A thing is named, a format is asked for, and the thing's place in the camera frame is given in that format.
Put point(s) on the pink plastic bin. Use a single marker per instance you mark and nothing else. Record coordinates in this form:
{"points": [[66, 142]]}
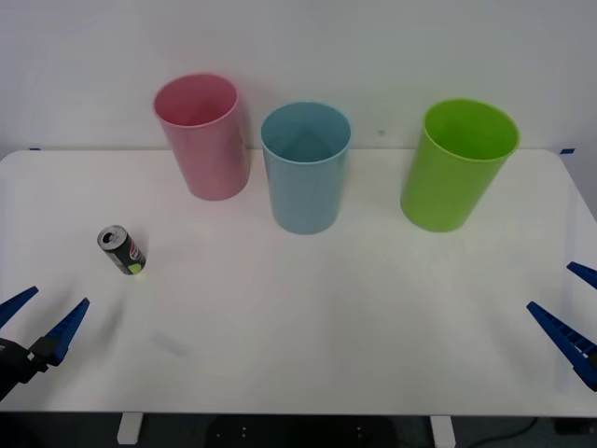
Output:
{"points": [[205, 158]]}

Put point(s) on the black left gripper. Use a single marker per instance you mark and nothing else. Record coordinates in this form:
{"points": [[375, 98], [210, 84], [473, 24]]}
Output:
{"points": [[11, 364]]}

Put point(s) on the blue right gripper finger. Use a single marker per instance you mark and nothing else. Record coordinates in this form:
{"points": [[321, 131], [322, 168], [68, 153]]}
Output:
{"points": [[585, 274], [566, 338]]}

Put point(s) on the pale blue plastic bin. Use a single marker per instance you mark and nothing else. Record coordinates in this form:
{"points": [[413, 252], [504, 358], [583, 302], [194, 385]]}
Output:
{"points": [[303, 196]]}

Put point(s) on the black drink can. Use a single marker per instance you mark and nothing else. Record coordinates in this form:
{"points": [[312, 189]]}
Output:
{"points": [[125, 254]]}

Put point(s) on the white table leg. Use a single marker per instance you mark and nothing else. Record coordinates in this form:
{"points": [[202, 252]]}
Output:
{"points": [[129, 428], [442, 431]]}

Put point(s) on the green plastic bin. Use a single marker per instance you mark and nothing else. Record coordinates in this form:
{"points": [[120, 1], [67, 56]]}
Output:
{"points": [[443, 191]]}

